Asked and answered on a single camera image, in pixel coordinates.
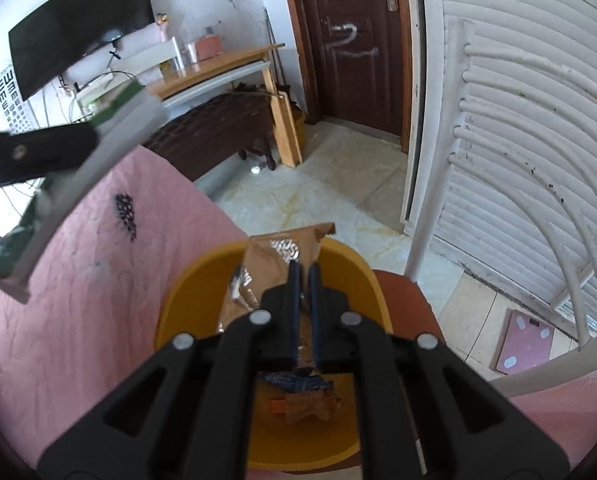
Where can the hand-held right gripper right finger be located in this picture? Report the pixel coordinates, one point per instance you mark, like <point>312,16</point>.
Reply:
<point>316,310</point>

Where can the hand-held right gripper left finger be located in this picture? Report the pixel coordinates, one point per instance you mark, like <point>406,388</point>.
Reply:
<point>293,305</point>

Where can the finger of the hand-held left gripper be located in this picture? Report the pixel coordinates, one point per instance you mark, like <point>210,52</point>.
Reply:
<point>23,155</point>

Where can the brown biscuit packet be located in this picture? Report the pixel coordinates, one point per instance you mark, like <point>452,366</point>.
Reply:
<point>273,255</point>

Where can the blue wrapper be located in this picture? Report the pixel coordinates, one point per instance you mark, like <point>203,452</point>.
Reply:
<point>298,382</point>

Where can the green and white box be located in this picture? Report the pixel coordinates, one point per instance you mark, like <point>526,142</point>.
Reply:
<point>113,130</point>

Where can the yellow bin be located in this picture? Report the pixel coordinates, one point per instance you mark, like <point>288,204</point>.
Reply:
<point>198,280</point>

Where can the orange box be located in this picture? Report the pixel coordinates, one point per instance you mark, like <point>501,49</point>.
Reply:
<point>278,406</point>

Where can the eye chart poster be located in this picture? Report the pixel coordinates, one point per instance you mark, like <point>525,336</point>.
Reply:
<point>13,100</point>

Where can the red-brown stool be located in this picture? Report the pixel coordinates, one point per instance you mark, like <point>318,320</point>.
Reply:
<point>408,305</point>

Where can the crumpled brown wrapper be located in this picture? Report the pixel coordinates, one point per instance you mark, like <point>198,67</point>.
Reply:
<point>311,407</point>

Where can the pink tablecloth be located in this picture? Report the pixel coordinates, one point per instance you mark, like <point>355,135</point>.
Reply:
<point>103,270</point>

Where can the pink figurine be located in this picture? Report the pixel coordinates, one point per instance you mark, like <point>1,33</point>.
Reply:
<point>163,27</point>

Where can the brown tufted ottoman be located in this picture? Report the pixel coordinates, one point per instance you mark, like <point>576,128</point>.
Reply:
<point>213,130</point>

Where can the clear cup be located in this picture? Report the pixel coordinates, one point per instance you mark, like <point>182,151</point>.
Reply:
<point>190,54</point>

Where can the white keyboard tray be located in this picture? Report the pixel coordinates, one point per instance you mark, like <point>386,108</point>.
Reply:
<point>213,87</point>

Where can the pink bathroom scale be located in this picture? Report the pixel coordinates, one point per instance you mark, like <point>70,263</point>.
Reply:
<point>526,342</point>

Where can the wooden desk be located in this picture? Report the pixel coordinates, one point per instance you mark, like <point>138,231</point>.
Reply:
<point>218,67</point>

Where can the pink box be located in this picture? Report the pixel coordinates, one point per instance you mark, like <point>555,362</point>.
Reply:
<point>209,47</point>

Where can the brown door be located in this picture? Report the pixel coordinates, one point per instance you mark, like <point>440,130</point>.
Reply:
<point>358,60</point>

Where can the pink seat cushion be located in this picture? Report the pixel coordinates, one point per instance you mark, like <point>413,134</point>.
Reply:
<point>563,410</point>

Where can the white louvered door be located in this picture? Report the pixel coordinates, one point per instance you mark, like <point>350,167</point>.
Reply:
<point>518,20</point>

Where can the black wall television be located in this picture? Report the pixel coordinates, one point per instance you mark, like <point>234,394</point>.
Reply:
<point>78,25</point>

